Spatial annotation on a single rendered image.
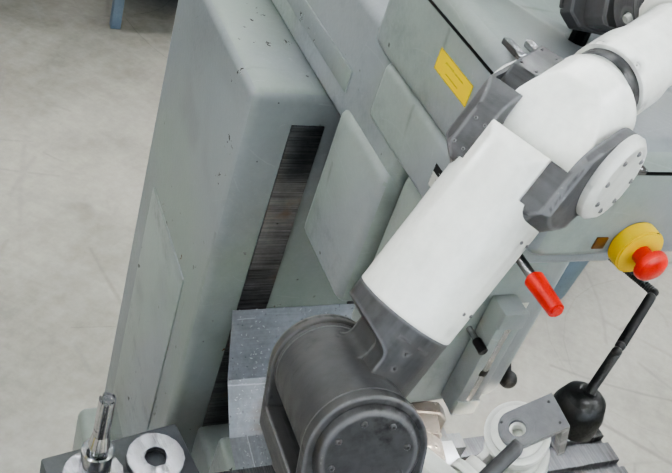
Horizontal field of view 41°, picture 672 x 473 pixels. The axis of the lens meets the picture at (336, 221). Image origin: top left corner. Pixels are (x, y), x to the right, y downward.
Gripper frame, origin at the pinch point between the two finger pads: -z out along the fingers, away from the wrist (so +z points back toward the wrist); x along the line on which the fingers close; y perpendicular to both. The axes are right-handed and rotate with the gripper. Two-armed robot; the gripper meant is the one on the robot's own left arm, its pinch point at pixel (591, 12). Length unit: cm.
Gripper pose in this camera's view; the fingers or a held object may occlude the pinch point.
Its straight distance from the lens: 113.1
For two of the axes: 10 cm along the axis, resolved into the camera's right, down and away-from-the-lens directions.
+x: 9.4, 1.0, 3.2
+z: 3.0, 1.7, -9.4
